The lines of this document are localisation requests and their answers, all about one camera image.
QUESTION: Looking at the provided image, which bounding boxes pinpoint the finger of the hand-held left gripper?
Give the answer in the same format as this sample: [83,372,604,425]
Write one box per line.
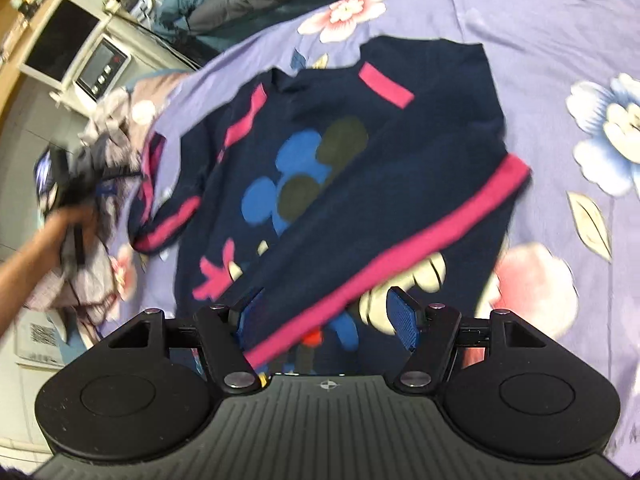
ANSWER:
[95,167,147,197]

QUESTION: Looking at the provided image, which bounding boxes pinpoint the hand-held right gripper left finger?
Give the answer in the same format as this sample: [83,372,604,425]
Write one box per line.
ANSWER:
[100,287,268,396]

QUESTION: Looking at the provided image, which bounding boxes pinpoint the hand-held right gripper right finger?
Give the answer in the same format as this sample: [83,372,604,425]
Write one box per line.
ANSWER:
[386,285,549,395]

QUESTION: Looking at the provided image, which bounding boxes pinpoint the pile of grey plaid clothes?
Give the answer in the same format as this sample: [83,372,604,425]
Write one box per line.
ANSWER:
[25,87,162,322]

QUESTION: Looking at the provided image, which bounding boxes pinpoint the navy cartoon print sweater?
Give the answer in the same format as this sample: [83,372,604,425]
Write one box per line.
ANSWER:
[127,35,532,377]

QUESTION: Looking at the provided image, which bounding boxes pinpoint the person's left forearm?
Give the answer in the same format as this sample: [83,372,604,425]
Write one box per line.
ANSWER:
[0,242,63,342]

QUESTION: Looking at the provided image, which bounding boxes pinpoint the person's left hand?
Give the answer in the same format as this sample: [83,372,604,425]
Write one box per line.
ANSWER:
[42,207,101,263]

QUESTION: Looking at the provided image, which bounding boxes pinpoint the white machine with control panel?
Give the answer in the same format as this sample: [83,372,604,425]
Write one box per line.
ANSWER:
[50,15,137,112]

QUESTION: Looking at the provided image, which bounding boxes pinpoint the white framed monitor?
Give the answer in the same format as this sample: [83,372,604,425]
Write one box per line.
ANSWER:
[19,0,112,90]

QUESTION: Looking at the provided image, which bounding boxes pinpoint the wooden shelf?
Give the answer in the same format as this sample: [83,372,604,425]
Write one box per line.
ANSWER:
[0,0,97,128]

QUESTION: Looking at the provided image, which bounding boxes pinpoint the white printed paper sheet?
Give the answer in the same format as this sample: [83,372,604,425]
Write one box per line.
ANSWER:
[14,309,72,370]

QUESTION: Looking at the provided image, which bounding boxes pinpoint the purple floral bed sheet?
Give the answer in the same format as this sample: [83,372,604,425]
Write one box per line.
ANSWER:
[95,0,640,476]

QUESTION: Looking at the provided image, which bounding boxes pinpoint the black cables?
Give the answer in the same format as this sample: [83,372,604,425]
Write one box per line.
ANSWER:
[131,22,203,68]

